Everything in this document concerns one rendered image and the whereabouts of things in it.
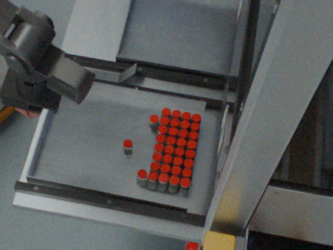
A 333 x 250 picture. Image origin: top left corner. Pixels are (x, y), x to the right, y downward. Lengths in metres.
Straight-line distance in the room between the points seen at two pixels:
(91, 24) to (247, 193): 0.70
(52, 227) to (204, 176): 1.00
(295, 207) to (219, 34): 0.62
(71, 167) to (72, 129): 0.09
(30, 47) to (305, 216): 0.52
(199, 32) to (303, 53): 0.85
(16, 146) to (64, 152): 1.04
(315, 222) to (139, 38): 0.66
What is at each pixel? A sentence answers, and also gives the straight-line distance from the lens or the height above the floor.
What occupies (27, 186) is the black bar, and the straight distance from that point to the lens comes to 1.28.
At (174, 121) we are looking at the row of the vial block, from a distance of 1.31.
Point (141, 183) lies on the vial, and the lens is 1.27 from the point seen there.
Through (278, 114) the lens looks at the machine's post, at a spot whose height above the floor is 1.41.
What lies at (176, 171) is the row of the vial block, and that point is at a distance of 1.26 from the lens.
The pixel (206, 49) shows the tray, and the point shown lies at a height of 0.88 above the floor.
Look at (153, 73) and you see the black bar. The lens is 1.41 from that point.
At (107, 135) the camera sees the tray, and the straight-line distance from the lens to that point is 1.34.
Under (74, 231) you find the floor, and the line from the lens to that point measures 2.20.
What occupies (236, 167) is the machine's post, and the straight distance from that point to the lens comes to 0.92.
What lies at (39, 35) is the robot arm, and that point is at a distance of 0.91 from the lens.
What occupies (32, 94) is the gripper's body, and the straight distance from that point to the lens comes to 1.04.
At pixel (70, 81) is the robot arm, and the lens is 0.94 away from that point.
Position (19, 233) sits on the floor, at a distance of 2.22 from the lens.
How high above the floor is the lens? 2.06
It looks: 61 degrees down
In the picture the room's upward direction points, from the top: 3 degrees clockwise
